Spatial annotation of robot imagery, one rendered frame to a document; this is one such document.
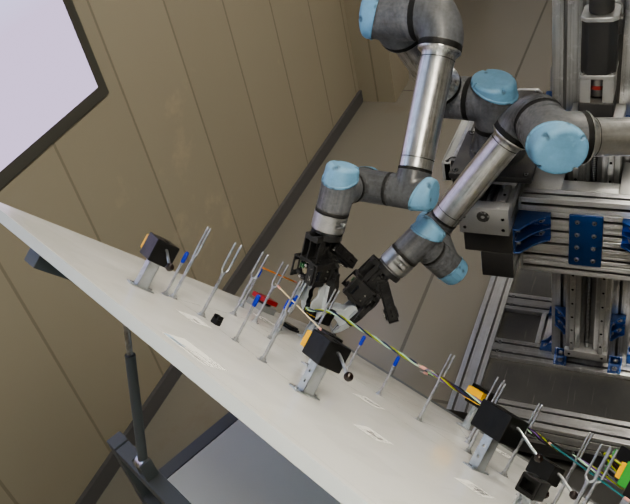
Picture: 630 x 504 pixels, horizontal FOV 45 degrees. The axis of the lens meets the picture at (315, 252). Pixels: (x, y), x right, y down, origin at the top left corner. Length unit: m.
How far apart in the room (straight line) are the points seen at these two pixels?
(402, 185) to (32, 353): 1.52
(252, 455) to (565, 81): 1.29
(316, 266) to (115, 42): 1.54
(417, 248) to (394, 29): 0.50
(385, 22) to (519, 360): 1.51
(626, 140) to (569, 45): 0.45
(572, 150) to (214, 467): 1.15
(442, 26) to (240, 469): 1.16
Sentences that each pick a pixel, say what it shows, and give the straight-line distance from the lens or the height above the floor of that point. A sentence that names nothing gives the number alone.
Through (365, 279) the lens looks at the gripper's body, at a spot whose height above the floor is 1.16.
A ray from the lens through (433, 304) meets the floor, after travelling 3.41.
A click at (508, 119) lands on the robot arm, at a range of 1.83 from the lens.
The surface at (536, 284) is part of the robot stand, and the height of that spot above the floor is 0.21.
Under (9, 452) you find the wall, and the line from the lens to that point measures 2.76.
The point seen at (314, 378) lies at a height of 1.52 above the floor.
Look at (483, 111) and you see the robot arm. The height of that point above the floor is 1.33.
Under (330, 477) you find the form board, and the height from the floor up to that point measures 1.69.
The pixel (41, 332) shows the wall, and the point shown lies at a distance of 2.74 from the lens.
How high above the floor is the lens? 2.35
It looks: 38 degrees down
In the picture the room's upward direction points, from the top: 14 degrees counter-clockwise
